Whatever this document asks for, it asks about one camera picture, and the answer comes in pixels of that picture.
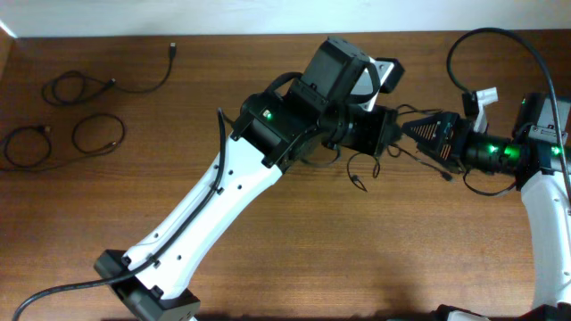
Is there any black cable bundle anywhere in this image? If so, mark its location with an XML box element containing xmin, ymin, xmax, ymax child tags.
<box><xmin>345</xmin><ymin>103</ymin><xmax>455</xmax><ymax>193</ymax></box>

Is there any black usb cable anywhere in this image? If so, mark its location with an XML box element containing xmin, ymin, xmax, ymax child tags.
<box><xmin>41</xmin><ymin>41</ymin><xmax>178</xmax><ymax>108</ymax></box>

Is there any black short cable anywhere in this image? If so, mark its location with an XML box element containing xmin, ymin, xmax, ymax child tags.
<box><xmin>0</xmin><ymin>124</ymin><xmax>108</xmax><ymax>174</ymax></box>

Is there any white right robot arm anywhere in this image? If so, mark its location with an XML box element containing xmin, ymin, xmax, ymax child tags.
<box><xmin>402</xmin><ymin>93</ymin><xmax>570</xmax><ymax>320</ymax></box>

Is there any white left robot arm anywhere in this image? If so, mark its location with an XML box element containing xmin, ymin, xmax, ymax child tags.
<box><xmin>95</xmin><ymin>37</ymin><xmax>404</xmax><ymax>320</ymax></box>

